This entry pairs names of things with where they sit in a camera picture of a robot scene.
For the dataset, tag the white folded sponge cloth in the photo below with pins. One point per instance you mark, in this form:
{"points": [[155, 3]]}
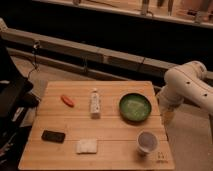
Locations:
{"points": [[86, 146]]}

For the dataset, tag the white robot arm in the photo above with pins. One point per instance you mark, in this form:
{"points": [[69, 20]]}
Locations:
{"points": [[184, 82]]}

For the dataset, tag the black smartphone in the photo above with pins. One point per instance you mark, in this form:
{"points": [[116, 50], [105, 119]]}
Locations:
{"points": [[57, 137]]}

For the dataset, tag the black equipment on left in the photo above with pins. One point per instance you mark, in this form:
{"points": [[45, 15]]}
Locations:
{"points": [[15, 100]]}

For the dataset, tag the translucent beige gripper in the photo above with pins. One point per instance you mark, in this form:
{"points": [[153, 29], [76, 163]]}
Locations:
{"points": [[167, 114]]}

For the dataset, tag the white tube bottle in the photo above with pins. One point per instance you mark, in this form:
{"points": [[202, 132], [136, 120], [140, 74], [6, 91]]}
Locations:
{"points": [[95, 104]]}

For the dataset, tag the white paper cup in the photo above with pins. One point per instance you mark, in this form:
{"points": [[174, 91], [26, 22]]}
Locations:
{"points": [[146, 143]]}

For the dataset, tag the green ceramic bowl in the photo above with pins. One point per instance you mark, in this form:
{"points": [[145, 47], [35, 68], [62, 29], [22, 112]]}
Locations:
{"points": [[135, 107]]}

